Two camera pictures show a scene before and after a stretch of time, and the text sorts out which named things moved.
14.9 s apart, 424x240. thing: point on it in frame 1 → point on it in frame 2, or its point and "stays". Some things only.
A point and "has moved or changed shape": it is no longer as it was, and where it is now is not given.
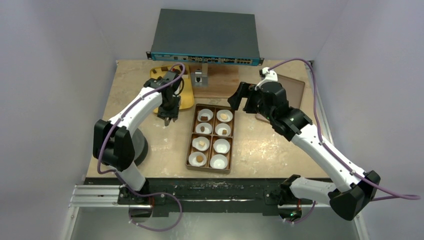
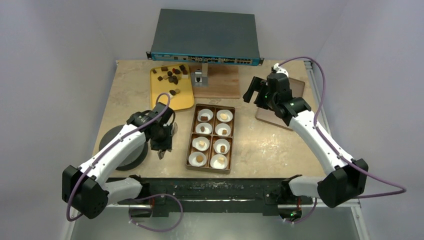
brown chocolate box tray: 209,147 stays
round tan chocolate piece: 199,158 stays
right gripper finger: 245,90 → 262,98
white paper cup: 201,143 stays
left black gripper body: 169,109 → 163,140
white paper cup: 219,161 stays
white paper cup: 207,127 stays
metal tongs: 166,121 has moved or changed shape
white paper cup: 197,159 stays
